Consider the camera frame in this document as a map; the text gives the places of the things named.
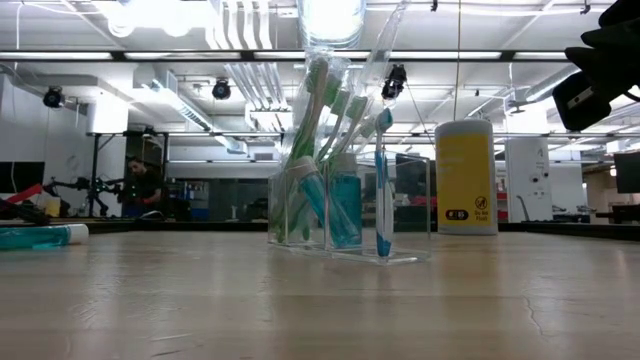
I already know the black monitor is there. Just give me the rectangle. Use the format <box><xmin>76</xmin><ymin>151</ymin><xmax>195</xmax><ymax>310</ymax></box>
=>
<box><xmin>613</xmin><ymin>151</ymin><xmax>640</xmax><ymax>195</ymax></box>
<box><xmin>394</xmin><ymin>153</ymin><xmax>439</xmax><ymax>199</ymax></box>

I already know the blue white toothbrush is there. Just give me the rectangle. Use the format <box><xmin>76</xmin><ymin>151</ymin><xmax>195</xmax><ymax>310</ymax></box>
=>
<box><xmin>373</xmin><ymin>107</ymin><xmax>396</xmax><ymax>259</ymax></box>

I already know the person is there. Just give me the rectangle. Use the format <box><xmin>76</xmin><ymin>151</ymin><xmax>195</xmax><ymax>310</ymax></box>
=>
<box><xmin>119</xmin><ymin>156</ymin><xmax>167</xmax><ymax>220</ymax></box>

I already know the clear acrylic organizer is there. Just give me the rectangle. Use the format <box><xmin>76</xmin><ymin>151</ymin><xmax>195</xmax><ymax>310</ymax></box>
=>
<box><xmin>267</xmin><ymin>149</ymin><xmax>432</xmax><ymax>266</ymax></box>

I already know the yellow wipes canister white lid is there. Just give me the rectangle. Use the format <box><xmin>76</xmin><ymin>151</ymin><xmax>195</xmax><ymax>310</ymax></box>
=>
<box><xmin>433</xmin><ymin>118</ymin><xmax>500</xmax><ymax>236</ymax></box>

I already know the black background station frame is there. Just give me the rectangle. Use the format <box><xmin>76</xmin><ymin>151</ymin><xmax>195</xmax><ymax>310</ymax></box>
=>
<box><xmin>87</xmin><ymin>130</ymin><xmax>286</xmax><ymax>221</ymax></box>

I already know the black wall screen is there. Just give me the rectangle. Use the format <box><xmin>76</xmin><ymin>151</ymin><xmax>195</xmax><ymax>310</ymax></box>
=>
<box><xmin>0</xmin><ymin>161</ymin><xmax>46</xmax><ymax>195</ymax></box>

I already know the red object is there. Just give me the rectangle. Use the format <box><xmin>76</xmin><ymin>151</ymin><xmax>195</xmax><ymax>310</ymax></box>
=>
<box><xmin>0</xmin><ymin>183</ymin><xmax>45</xmax><ymax>205</ymax></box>

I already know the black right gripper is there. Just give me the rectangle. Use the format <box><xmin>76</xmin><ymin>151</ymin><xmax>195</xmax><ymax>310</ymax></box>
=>
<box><xmin>552</xmin><ymin>0</ymin><xmax>640</xmax><ymax>132</ymax></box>

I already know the black ceiling spotlight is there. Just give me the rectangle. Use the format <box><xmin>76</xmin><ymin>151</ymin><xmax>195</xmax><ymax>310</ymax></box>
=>
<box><xmin>380</xmin><ymin>63</ymin><xmax>408</xmax><ymax>101</ymax></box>
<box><xmin>211</xmin><ymin>78</ymin><xmax>233</xmax><ymax>101</ymax></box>
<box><xmin>42</xmin><ymin>86</ymin><xmax>67</xmax><ymax>109</ymax></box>

